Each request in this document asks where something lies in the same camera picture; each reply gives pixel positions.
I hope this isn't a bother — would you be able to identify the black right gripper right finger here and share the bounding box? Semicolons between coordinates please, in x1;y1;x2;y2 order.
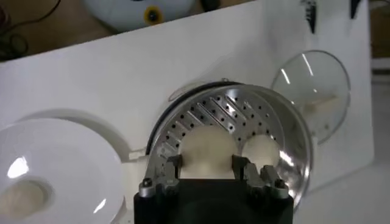
231;154;289;200

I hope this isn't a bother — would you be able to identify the white steamed baozi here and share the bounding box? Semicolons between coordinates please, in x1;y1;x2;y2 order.
179;125;238;180
0;181;49;220
241;134;281;171

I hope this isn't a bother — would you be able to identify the round glass pot lid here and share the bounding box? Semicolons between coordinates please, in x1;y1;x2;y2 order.
270;50;351;145

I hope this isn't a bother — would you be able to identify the round white plate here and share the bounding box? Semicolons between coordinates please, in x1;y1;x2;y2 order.
0;117;127;224

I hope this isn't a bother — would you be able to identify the black floor cable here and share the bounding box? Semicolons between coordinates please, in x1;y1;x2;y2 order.
0;0;63;63

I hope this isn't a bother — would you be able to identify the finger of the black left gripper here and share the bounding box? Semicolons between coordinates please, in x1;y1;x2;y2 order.
300;0;317;34
349;0;363;19

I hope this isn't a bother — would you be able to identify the perforated steel steamer basket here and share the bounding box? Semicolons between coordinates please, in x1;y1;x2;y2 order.
145;83;314;211

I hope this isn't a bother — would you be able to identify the cream electric cooking pot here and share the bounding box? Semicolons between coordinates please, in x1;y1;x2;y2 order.
121;77;244;214

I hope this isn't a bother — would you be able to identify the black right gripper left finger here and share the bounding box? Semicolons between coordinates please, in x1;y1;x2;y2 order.
138;154;183;198

